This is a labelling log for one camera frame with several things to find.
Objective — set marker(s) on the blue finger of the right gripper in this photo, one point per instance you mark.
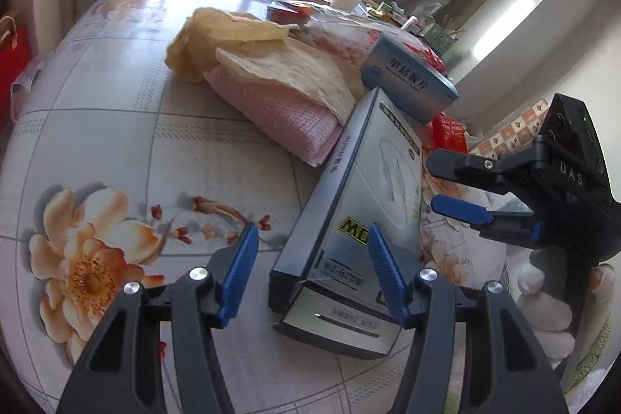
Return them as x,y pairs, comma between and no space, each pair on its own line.
460,210

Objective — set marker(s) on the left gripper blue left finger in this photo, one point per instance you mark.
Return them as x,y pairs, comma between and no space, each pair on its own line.
233,267

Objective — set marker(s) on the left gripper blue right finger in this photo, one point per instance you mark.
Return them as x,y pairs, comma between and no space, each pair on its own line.
390,278

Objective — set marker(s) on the silver cable box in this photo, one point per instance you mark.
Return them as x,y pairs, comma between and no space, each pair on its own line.
323,286

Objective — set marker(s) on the red snack packet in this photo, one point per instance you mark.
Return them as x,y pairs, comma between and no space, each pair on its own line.
448,134

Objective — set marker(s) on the blue medicine box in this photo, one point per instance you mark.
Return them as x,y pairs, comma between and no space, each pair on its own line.
409,82

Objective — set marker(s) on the pink scrub sponge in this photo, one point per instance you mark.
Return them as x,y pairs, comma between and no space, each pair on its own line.
304,128

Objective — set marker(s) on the red cartoon snack bag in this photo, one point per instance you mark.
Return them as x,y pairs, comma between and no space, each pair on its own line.
348,37

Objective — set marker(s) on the brown paper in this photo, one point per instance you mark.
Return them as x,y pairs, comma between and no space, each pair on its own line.
262,52

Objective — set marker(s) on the white gloved right hand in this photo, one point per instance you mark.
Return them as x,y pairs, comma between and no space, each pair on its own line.
551,317

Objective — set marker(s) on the floral tablecloth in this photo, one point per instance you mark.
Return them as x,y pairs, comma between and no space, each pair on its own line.
107,123

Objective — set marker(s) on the green plastic basket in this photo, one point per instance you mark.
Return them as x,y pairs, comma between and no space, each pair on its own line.
437,38

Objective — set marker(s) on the patterned roll against wall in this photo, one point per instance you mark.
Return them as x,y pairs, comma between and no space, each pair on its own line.
514,135

